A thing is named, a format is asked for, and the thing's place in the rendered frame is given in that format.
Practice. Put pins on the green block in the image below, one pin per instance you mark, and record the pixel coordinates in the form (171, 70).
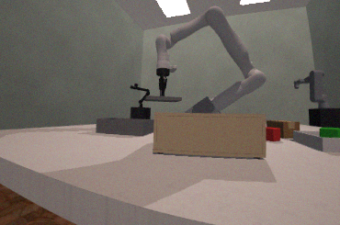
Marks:
(330, 132)

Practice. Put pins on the red block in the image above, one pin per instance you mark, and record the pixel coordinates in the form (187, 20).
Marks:
(273, 134)

